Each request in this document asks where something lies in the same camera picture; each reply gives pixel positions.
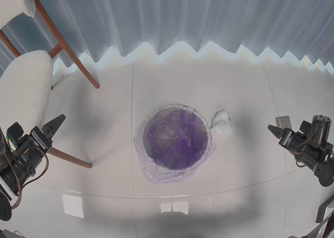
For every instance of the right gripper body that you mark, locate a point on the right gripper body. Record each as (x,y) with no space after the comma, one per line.
(292,141)

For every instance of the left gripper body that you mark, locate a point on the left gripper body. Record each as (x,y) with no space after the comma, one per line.
(28,163)

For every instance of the white paper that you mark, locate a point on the white paper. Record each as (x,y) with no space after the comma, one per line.
(221,124)

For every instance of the white trash bin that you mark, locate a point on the white trash bin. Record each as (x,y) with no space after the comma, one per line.
(209,140)

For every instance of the purple plastic bag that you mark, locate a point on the purple plastic bag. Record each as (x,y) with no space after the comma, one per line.
(177,150)

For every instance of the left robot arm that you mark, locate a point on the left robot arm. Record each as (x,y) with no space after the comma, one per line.
(5,207)

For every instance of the white cushioned wooden chair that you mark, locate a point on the white cushioned wooden chair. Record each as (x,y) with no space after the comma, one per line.
(26,82)

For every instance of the pale blue curtain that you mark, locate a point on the pale blue curtain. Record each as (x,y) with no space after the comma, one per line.
(182,9)

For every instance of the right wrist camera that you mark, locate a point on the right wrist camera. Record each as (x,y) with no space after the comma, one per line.
(305,126)

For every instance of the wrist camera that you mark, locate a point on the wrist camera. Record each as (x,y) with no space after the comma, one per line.
(305,126)
(15,131)

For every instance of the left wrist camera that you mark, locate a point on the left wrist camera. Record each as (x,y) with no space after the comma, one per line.
(15,131)

